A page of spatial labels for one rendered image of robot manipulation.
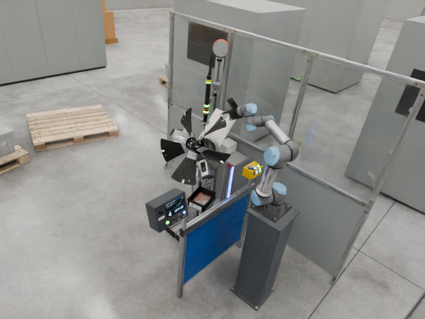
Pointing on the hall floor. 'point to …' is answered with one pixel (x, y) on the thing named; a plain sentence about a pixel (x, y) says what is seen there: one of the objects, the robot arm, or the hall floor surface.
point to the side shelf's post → (224, 182)
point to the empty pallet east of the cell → (70, 126)
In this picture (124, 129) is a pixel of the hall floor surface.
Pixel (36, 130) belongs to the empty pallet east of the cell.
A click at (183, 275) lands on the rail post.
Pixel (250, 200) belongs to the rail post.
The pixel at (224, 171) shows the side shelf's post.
